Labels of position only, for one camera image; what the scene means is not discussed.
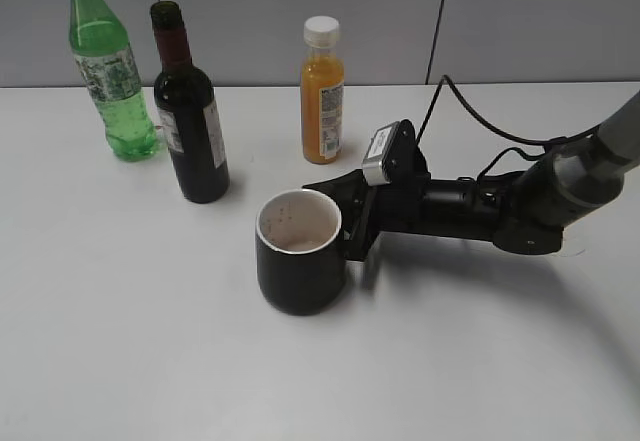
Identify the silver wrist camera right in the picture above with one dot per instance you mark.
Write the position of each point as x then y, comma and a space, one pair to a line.
393, 155

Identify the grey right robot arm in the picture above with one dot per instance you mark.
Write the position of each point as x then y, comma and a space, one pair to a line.
521, 212

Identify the orange juice bottle white cap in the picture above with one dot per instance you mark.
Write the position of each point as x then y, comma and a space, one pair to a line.
321, 91

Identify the black mug white interior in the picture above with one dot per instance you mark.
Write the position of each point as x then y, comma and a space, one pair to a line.
298, 244

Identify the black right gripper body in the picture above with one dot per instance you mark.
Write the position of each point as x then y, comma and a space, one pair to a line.
409, 200

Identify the green plastic soda bottle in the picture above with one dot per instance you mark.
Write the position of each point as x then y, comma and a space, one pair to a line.
102, 52

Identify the dark red wine bottle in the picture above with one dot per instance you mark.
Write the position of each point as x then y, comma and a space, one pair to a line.
185, 99

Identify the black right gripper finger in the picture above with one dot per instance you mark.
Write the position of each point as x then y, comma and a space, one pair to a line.
360, 231
348, 191

